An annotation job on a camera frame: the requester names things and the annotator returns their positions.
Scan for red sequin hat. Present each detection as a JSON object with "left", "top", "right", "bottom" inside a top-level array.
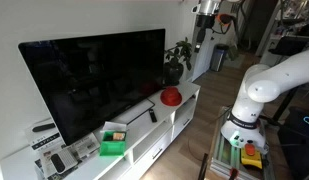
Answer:
[{"left": 160, "top": 87, "right": 182, "bottom": 106}]

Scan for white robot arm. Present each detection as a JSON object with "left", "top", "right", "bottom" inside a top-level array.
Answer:
[{"left": 220, "top": 50, "right": 309, "bottom": 154}]

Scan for potted green plant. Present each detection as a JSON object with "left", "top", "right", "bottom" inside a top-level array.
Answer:
[{"left": 163, "top": 38, "right": 192, "bottom": 86}]

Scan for green plastic box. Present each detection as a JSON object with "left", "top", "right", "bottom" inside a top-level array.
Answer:
[{"left": 100, "top": 131, "right": 126, "bottom": 156}]

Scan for grey trash bin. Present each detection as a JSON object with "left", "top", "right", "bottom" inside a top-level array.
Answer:
[{"left": 210, "top": 44, "right": 229, "bottom": 72}]

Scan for black flat screen TV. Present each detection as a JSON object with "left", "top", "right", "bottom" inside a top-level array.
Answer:
[{"left": 18, "top": 29, "right": 165, "bottom": 145}]

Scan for white TV stand cabinet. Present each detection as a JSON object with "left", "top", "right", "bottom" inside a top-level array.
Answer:
[{"left": 0, "top": 80, "right": 202, "bottom": 180}]

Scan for black remote behind TV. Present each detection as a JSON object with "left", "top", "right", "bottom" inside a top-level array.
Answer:
[{"left": 32, "top": 123, "right": 55, "bottom": 133}]

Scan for yellow emergency stop box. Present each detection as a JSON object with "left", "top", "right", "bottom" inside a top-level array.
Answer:
[{"left": 241, "top": 144, "right": 262, "bottom": 169}]

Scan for newspaper sheets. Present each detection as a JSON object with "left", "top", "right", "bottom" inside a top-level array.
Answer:
[{"left": 35, "top": 134, "right": 100, "bottom": 179}]

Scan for black TV cable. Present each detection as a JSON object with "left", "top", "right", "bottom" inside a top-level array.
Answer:
[{"left": 126, "top": 97, "right": 156, "bottom": 126}]

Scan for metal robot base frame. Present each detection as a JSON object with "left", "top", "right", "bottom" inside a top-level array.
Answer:
[{"left": 206, "top": 106, "right": 275, "bottom": 180}]

